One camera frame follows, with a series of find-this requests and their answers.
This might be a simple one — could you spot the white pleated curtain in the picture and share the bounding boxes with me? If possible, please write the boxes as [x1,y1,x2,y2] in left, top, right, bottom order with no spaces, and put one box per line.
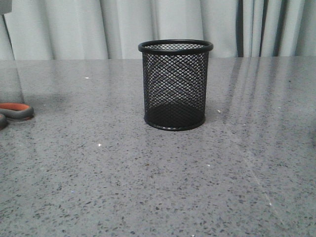
[0,0,316,60]

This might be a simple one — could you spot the grey orange handled scissors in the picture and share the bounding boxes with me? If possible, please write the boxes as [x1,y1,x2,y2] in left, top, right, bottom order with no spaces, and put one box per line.
[0,103,34,129]

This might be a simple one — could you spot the black mesh pen bucket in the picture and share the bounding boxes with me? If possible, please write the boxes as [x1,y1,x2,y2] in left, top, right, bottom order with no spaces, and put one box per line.
[138,39,213,131]

